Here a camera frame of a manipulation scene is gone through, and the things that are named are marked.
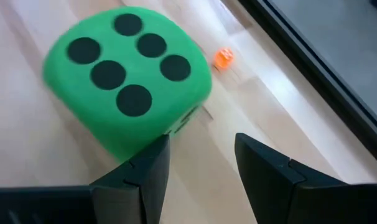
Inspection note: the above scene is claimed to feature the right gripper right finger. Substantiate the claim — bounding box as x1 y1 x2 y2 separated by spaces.
234 133 348 224

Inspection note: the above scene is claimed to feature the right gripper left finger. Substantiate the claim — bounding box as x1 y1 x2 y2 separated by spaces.
90 134 171 224

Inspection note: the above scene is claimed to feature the green foam die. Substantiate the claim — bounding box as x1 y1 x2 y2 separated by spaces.
42 6 213 162

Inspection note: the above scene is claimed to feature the small orange die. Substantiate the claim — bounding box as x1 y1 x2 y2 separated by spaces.
213 47 235 70

